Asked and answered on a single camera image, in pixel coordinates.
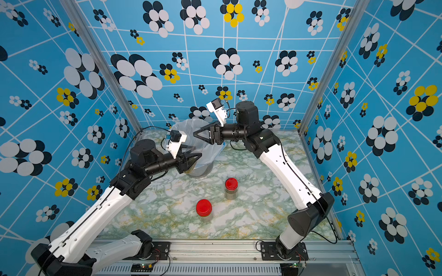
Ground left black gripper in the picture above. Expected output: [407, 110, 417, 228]
[145, 143, 203, 178]

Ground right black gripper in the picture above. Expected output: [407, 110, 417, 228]
[196, 121, 250, 148]

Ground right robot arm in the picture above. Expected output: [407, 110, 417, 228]
[193, 99, 334, 259]

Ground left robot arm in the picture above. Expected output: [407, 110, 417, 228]
[31, 139, 202, 276]

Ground white bin liner bag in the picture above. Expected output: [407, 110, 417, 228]
[170, 118, 228, 164]

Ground grey trash bin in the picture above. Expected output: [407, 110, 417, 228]
[185, 162, 214, 178]

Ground far red-lid jar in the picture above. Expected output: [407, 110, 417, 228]
[224, 178, 238, 200]

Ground red-lid jar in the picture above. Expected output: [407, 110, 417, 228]
[224, 178, 238, 200]
[196, 199, 212, 221]

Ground near red-lid jar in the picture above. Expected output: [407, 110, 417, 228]
[196, 199, 212, 221]

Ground left circuit board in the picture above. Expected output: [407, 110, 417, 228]
[131, 263, 154, 273]

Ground circuit board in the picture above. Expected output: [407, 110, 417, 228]
[131, 263, 154, 273]
[280, 263, 305, 276]

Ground right circuit board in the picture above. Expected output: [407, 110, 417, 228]
[280, 263, 305, 276]

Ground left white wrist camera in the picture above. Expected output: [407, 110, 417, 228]
[167, 130, 187, 159]

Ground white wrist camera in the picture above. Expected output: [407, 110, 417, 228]
[167, 130, 187, 159]
[206, 98, 228, 127]

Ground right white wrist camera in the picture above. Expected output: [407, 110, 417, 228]
[206, 98, 228, 127]

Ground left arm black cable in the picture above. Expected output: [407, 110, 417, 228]
[120, 125, 173, 166]

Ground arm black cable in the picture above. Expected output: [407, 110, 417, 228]
[227, 103, 340, 245]
[120, 125, 173, 166]

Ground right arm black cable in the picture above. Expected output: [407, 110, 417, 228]
[227, 103, 340, 245]

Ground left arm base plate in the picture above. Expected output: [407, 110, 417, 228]
[124, 241, 172, 261]

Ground aluminium front rail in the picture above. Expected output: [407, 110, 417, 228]
[97, 239, 365, 276]

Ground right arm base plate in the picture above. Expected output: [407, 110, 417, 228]
[256, 241, 309, 262]

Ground left aluminium corner post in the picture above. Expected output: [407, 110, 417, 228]
[61, 1, 141, 132]

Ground aluminium corner post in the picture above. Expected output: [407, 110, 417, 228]
[299, 0, 370, 136]
[61, 1, 141, 132]

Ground right aluminium corner post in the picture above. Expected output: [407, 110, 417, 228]
[299, 0, 370, 136]

